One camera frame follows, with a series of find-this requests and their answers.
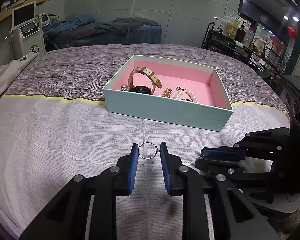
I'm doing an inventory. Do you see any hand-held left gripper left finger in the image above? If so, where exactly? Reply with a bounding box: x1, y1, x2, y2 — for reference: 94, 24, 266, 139
20, 143, 139, 240

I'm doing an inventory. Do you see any pale pink quilt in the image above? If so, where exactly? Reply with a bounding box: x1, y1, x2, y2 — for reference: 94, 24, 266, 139
0, 51, 38, 107

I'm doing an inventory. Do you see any potted plant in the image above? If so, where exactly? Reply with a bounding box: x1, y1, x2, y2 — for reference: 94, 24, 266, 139
259, 67, 282, 88

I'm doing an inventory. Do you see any black metal rack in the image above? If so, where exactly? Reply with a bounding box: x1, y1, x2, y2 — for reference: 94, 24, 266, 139
201, 21, 288, 73

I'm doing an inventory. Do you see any group of bottles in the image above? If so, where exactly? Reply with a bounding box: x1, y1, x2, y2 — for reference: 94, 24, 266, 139
214, 10, 255, 46

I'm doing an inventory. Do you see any thin silver hoop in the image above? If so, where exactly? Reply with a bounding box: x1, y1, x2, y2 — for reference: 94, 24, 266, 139
138, 142, 161, 159

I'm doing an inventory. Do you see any grey blanket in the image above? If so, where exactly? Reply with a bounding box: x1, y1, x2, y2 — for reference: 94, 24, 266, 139
95, 17, 161, 38

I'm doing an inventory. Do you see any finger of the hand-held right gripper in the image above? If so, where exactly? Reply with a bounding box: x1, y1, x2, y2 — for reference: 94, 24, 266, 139
195, 158, 300, 205
201, 127, 292, 162

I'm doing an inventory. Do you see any white floor lamp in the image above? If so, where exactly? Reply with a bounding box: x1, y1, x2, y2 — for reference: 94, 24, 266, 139
126, 0, 190, 44

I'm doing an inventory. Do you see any pink-lined pale blue box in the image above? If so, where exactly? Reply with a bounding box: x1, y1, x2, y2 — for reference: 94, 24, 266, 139
102, 54, 234, 132

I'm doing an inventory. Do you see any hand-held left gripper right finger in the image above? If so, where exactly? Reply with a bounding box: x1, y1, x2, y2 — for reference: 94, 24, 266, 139
160, 142, 280, 240

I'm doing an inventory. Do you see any white machine with screen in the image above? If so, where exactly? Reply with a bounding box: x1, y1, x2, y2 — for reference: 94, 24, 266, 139
5, 1, 47, 58

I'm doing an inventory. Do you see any white pearl bracelet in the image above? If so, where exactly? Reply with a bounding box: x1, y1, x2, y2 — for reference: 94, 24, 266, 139
174, 86, 199, 104

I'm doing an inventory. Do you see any beige strap wristwatch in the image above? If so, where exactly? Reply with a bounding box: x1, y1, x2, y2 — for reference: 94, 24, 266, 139
128, 66, 163, 95

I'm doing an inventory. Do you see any blue covered massage bed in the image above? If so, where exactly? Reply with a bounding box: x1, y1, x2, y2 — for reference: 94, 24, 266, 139
44, 14, 163, 53

